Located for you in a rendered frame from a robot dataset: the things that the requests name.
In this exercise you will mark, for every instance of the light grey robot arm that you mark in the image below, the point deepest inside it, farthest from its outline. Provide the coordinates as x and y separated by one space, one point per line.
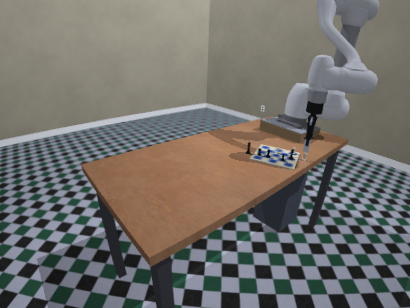
327 77

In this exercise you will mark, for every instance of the blue and white chessboard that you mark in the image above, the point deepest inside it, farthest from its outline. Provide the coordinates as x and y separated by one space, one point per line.
275 159

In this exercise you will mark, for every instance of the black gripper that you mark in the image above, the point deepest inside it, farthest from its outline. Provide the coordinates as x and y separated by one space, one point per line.
313 109

